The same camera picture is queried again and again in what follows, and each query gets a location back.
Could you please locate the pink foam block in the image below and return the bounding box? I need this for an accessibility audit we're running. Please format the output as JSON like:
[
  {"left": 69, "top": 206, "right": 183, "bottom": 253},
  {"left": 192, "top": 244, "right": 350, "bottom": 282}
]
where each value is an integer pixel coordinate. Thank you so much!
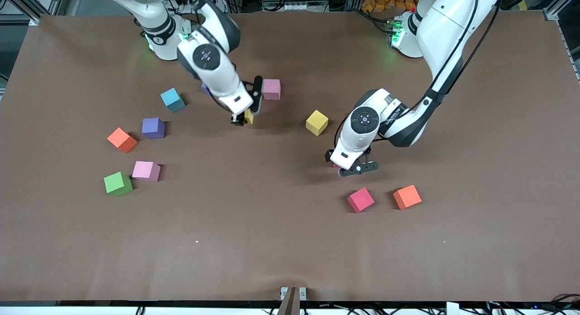
[
  {"left": 262, "top": 79, "right": 281, "bottom": 101},
  {"left": 132, "top": 161, "right": 161, "bottom": 182}
]

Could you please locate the brown paper table cover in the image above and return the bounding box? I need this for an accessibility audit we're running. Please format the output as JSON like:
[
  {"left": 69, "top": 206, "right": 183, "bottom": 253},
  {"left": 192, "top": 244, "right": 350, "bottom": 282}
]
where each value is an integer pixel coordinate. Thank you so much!
[{"left": 0, "top": 10, "right": 580, "bottom": 302}]

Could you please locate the orange snack bag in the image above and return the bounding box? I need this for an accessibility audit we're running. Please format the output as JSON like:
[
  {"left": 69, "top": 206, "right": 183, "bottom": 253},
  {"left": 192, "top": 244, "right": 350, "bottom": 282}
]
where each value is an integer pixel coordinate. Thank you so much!
[{"left": 361, "top": 0, "right": 420, "bottom": 13}]

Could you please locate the metal table edge bracket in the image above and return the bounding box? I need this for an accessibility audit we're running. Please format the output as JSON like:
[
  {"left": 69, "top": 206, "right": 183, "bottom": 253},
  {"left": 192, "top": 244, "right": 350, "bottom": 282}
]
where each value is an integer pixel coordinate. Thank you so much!
[{"left": 277, "top": 286, "right": 307, "bottom": 315}]

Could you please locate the green foam block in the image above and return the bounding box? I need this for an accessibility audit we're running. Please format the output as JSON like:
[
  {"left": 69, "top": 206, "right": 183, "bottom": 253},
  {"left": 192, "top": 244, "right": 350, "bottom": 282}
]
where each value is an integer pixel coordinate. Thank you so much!
[{"left": 104, "top": 171, "right": 134, "bottom": 197}]

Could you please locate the orange foam block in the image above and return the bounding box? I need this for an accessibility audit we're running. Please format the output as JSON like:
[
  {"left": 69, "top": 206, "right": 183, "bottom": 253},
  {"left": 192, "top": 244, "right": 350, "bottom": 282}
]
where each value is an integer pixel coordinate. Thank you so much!
[
  {"left": 107, "top": 127, "right": 138, "bottom": 153},
  {"left": 392, "top": 184, "right": 422, "bottom": 210}
]

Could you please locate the aluminium table edge rail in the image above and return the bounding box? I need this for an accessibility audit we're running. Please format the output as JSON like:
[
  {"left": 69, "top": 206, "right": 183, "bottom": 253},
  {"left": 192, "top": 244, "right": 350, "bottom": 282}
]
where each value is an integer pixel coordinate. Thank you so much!
[{"left": 555, "top": 19, "right": 580, "bottom": 82}]

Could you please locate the cyan foam block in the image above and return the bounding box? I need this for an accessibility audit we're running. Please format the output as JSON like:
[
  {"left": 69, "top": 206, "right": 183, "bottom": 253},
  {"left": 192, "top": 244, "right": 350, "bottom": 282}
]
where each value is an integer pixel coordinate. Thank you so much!
[{"left": 160, "top": 88, "right": 186, "bottom": 113}]

